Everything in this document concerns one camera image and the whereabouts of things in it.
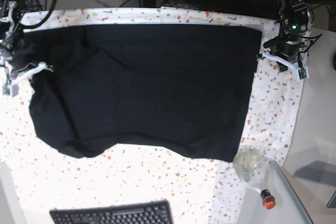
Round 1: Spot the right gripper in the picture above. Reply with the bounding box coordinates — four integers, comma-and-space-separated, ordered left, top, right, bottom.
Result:
1, 48, 54, 72

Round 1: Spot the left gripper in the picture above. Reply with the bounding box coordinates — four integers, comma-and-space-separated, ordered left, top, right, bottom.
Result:
256, 37, 302, 60

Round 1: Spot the dark navy t-shirt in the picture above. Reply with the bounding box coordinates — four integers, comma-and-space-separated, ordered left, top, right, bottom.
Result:
26, 24, 262, 162

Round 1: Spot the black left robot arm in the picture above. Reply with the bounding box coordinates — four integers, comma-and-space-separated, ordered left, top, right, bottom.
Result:
263, 0, 314, 62

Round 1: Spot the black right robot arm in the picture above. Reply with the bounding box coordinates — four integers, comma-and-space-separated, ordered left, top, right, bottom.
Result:
1, 0, 57, 73

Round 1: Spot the clear glass bottle red cap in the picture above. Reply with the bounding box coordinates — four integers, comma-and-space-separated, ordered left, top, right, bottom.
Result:
233, 147, 276, 210

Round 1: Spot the speckled white tablecloth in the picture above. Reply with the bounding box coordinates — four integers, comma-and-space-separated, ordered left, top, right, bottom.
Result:
1, 8, 303, 223

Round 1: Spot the black keyboard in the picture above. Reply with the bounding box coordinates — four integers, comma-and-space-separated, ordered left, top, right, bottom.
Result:
49, 200, 174, 224

